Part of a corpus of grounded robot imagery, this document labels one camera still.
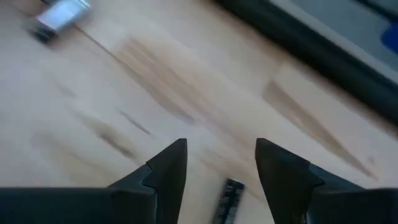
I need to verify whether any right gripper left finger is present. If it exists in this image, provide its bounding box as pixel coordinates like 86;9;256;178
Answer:
0;138;188;224

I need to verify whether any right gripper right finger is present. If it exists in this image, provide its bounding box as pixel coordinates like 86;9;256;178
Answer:
255;138;398;224

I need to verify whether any blue storage bin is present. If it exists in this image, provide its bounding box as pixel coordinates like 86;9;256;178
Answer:
381;22;398;56

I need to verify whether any silver battery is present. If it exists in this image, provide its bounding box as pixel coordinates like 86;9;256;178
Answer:
26;0;91;44

